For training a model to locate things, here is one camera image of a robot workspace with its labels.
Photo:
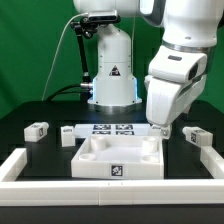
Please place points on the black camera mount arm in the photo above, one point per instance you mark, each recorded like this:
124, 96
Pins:
82, 31

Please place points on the white U-shaped obstacle fence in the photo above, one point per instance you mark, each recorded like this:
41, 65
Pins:
130, 192

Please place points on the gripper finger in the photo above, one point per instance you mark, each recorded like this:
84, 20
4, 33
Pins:
166, 132

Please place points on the grey depth camera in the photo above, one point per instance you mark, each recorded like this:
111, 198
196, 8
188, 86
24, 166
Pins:
104, 16

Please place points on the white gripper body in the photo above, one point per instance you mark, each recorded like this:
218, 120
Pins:
175, 79

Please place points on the white marker base plate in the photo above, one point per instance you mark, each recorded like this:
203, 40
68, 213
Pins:
84, 130

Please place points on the white square tabletop tray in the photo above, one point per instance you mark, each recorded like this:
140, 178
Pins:
119, 157

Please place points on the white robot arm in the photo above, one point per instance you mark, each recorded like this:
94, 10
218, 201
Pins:
189, 26

